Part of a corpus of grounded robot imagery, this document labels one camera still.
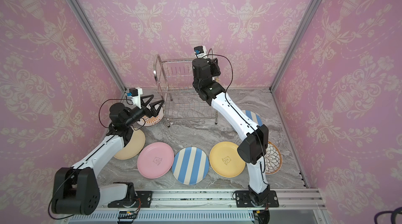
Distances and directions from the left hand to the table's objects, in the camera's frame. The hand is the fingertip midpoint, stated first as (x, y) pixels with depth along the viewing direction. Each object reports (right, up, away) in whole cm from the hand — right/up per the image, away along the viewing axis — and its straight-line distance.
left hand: (158, 100), depth 77 cm
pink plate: (-5, -33, +10) cm, 35 cm away
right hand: (+28, +19, -3) cm, 34 cm away
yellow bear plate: (+34, -33, +8) cm, 49 cm away
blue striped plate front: (+15, -36, +8) cm, 40 cm away
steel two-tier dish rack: (+7, 0, +29) cm, 30 cm away
